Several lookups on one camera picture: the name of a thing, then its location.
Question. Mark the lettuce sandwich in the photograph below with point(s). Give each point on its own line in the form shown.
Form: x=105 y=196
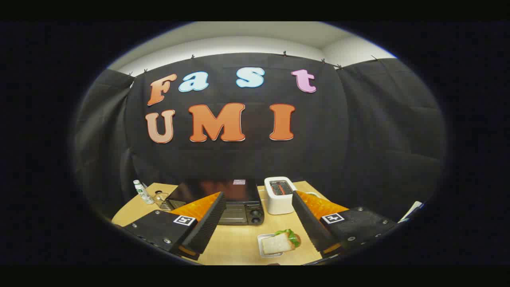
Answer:
x=277 y=244

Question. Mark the white bottle with green label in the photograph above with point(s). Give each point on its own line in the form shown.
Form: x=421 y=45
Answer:
x=143 y=193

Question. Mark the white sheet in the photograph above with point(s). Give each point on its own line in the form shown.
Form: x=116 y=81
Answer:
x=412 y=209

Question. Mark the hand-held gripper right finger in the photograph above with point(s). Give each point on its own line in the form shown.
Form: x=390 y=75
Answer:
x=310 y=225

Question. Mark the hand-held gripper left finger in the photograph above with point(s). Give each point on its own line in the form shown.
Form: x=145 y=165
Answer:
x=209 y=223

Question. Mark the white rectangular tray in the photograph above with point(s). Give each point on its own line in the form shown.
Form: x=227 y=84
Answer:
x=271 y=255

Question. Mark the black toaster oven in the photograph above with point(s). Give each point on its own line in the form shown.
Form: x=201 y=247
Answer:
x=239 y=215

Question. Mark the white pop-up toaster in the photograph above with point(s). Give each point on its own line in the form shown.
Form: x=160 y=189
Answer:
x=279 y=203

